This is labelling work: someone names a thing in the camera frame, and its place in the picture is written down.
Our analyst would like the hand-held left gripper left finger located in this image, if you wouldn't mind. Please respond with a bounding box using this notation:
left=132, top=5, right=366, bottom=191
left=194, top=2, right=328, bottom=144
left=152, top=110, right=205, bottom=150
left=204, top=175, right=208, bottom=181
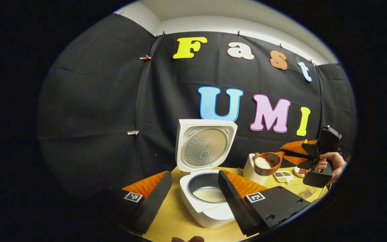
left=93, top=171, right=173, bottom=235

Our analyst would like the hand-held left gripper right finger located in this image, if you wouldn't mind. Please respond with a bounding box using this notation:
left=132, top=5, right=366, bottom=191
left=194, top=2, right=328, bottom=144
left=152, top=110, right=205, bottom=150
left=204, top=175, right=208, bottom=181
left=218, top=170, right=311, bottom=237

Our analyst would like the brown wooden spoon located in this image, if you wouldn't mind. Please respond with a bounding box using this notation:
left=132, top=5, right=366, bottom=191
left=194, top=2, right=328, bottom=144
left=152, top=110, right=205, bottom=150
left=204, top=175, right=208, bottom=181
left=253, top=150, right=286, bottom=176

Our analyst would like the white rice cooker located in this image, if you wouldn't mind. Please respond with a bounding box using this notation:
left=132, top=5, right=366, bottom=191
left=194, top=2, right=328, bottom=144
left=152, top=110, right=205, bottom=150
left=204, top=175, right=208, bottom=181
left=175, top=119, right=238, bottom=229

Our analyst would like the wire chopstick holder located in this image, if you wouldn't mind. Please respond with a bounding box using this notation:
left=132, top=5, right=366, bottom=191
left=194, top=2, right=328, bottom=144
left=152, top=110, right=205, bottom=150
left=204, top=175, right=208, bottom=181
left=299, top=186, right=318, bottom=199

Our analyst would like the white round plate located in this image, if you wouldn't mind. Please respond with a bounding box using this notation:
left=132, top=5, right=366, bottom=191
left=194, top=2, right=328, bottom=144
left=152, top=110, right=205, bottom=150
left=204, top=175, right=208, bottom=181
left=294, top=166, right=310, bottom=178

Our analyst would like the white divided bean dish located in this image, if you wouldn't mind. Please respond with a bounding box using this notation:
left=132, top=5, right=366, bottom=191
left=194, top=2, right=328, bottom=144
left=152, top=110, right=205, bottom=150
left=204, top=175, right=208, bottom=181
left=273, top=171, right=295, bottom=183

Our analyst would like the white toaster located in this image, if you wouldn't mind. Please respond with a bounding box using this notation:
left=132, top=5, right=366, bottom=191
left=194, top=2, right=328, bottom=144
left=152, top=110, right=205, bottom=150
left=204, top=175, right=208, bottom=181
left=243, top=154, right=268, bottom=185

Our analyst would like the black backdrop cloth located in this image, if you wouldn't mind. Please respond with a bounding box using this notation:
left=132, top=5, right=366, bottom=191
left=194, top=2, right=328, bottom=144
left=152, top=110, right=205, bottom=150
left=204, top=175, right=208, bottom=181
left=36, top=13, right=358, bottom=202

